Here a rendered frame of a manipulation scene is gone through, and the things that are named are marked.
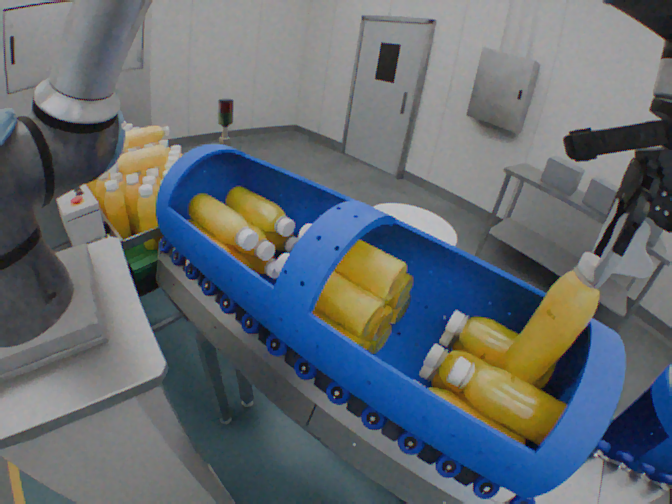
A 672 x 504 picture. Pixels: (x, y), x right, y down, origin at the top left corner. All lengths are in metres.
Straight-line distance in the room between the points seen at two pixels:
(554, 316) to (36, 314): 0.59
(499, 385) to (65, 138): 0.60
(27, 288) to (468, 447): 0.54
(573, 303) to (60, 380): 0.58
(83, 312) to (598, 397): 0.60
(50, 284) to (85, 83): 0.23
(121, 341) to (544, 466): 0.52
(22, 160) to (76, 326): 0.19
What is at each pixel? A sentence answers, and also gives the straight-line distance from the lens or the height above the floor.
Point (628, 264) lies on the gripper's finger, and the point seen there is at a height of 1.34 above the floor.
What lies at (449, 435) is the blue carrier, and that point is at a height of 1.10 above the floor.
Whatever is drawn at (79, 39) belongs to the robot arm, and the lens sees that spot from 0.38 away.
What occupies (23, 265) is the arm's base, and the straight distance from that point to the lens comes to 0.40.
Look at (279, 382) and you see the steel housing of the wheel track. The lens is 0.66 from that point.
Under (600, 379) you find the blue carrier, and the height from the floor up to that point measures 1.22.
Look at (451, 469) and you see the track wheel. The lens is 0.56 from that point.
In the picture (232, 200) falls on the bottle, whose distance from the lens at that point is 0.77.
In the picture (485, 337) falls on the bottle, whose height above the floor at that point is 1.12.
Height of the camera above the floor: 1.44
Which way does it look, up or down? 34 degrees down
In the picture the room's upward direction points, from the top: 9 degrees clockwise
